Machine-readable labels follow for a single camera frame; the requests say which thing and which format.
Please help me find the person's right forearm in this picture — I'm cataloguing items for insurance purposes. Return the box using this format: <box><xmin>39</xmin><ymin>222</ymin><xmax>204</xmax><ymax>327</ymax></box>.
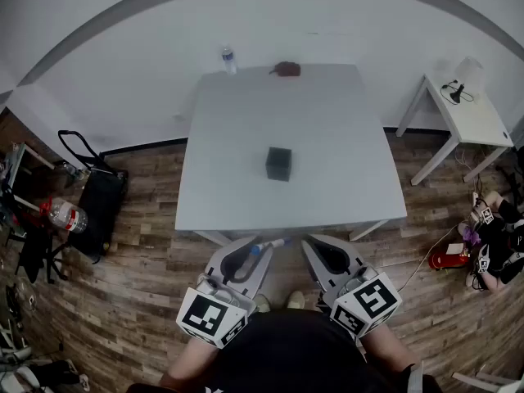
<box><xmin>356</xmin><ymin>322</ymin><xmax>421</xmax><ymax>381</ymax></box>

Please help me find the clear plastic water bottle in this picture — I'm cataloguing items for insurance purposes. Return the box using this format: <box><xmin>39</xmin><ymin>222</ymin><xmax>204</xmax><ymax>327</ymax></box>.
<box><xmin>220</xmin><ymin>44</ymin><xmax>238</xmax><ymax>77</ymax></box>

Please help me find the black square pen holder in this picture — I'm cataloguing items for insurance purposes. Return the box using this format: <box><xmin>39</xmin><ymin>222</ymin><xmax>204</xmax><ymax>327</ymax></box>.
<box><xmin>264</xmin><ymin>146</ymin><xmax>293</xmax><ymax>183</ymax></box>

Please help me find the person's left forearm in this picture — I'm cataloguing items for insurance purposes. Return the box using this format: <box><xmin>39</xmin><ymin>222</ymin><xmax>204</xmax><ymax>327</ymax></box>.
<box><xmin>158</xmin><ymin>333</ymin><xmax>224</xmax><ymax>389</ymax></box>

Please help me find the translucent plastic container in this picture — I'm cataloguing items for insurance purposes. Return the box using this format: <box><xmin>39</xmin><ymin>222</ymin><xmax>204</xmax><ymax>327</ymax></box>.
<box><xmin>453</xmin><ymin>56</ymin><xmax>485</xmax><ymax>94</ymax></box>

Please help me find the black cable with plug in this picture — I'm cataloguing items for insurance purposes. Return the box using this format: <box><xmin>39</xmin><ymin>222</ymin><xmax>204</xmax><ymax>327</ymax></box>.
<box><xmin>440</xmin><ymin>79</ymin><xmax>476</xmax><ymax>106</ymax></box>

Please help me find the person's black shirt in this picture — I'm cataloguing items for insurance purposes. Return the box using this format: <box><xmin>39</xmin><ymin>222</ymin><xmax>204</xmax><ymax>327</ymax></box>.
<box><xmin>125</xmin><ymin>308</ymin><xmax>444</xmax><ymax>393</ymax></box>

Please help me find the small white side table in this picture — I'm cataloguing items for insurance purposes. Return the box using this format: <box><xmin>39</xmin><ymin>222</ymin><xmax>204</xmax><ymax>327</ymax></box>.
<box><xmin>395</xmin><ymin>73</ymin><xmax>515</xmax><ymax>187</ymax></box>

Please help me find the large red-capped water jug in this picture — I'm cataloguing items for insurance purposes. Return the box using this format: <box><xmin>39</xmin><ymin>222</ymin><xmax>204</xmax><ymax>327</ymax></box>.
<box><xmin>38</xmin><ymin>197</ymin><xmax>89</xmax><ymax>235</ymax></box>

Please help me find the black office chair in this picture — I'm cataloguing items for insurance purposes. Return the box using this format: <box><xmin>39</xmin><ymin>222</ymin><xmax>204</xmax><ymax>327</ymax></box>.
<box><xmin>14</xmin><ymin>215</ymin><xmax>70</xmax><ymax>285</ymax></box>

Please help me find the dark red pouch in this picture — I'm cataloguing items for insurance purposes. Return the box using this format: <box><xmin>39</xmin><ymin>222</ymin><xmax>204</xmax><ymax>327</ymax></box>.
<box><xmin>269</xmin><ymin>61</ymin><xmax>302</xmax><ymax>78</ymax></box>

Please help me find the white floor cable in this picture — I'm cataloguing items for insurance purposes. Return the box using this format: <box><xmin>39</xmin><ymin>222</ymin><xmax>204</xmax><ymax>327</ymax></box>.
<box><xmin>397</xmin><ymin>222</ymin><xmax>466</xmax><ymax>295</ymax></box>

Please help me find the large white table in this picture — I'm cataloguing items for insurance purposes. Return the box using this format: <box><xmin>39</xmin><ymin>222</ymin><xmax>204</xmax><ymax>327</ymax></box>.
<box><xmin>174</xmin><ymin>63</ymin><xmax>409</xmax><ymax>247</ymax></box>

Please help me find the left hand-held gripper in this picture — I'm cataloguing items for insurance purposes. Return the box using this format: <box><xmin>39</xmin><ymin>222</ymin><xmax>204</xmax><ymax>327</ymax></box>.
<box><xmin>175</xmin><ymin>235</ymin><xmax>274</xmax><ymax>350</ymax></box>

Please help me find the white blue marker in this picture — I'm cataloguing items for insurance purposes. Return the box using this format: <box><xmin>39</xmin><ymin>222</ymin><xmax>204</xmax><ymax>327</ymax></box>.
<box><xmin>239</xmin><ymin>237</ymin><xmax>293</xmax><ymax>276</ymax></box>

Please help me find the black folding trolley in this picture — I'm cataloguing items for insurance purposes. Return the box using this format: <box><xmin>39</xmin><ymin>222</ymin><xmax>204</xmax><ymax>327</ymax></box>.
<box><xmin>56</xmin><ymin>129</ymin><xmax>129</xmax><ymax>264</ymax></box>

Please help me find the person's right shoe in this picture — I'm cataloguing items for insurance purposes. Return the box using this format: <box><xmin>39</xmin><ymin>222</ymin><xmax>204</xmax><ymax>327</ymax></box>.
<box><xmin>285</xmin><ymin>290</ymin><xmax>306</xmax><ymax>310</ymax></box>

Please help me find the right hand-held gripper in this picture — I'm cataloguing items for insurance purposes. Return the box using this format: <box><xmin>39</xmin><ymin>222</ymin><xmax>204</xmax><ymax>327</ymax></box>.
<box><xmin>300</xmin><ymin>233</ymin><xmax>403</xmax><ymax>339</ymax></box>

